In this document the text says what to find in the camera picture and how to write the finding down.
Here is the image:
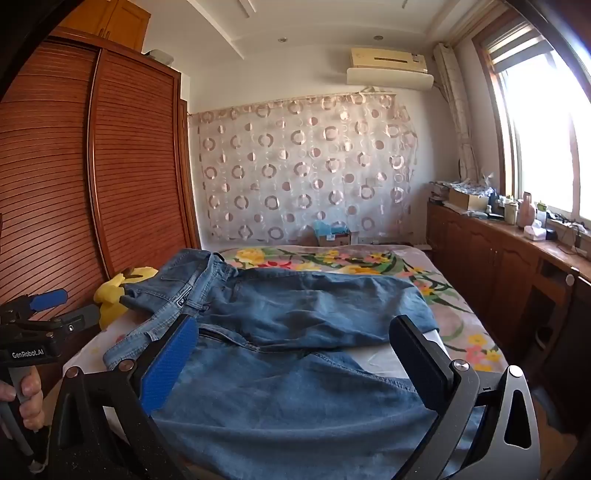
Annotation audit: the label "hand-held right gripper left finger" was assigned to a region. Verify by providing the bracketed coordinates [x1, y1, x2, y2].
[48, 315, 200, 480]

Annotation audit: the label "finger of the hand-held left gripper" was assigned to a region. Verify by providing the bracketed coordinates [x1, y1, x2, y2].
[46, 305, 101, 334]
[0, 289, 69, 324]

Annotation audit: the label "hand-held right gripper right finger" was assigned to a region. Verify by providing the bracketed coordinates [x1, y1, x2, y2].
[389, 315, 542, 480]

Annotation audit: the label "blue denim pants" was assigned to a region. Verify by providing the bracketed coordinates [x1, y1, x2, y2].
[102, 248, 488, 469]

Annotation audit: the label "person's left hand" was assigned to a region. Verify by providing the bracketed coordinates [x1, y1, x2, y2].
[0, 370, 46, 432]

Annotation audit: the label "strawberry print bedsheet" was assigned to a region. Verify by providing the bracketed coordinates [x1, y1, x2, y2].
[61, 318, 446, 384]

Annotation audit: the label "yellow plush toy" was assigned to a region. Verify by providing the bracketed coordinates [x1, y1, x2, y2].
[93, 266, 158, 330]

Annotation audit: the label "floral blanket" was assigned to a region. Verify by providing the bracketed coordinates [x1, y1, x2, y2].
[217, 244, 504, 372]

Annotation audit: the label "wooden slatted wardrobe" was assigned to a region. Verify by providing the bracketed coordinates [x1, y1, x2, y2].
[0, 25, 202, 324]

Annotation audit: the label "wooden sideboard cabinet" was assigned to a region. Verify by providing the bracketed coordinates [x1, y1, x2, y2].
[426, 200, 591, 416]

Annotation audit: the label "cardboard box with blue cloth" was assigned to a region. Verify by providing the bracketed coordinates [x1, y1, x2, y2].
[314, 220, 354, 247]

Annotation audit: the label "open cardboard box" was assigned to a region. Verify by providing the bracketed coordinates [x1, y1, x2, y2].
[448, 188, 489, 212]

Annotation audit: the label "stack of printed papers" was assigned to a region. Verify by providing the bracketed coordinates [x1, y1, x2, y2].
[428, 180, 462, 204]

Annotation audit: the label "pink bottle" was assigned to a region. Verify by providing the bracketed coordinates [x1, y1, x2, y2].
[516, 191, 537, 229]

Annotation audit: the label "circle patterned curtain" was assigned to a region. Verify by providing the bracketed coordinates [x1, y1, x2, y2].
[188, 91, 419, 244]

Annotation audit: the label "wooden framed window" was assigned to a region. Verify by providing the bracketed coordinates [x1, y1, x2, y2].
[471, 14, 591, 232]

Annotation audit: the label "tied window curtain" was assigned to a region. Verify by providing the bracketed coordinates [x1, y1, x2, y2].
[433, 42, 481, 185]

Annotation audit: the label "wooden overhead cabinet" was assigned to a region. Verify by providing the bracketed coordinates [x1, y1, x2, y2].
[60, 0, 152, 52]

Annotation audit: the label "beige air conditioner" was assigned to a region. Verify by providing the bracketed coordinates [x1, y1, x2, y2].
[349, 46, 430, 73]

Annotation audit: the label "wall air conditioner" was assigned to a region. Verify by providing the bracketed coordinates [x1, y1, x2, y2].
[346, 67, 435, 90]

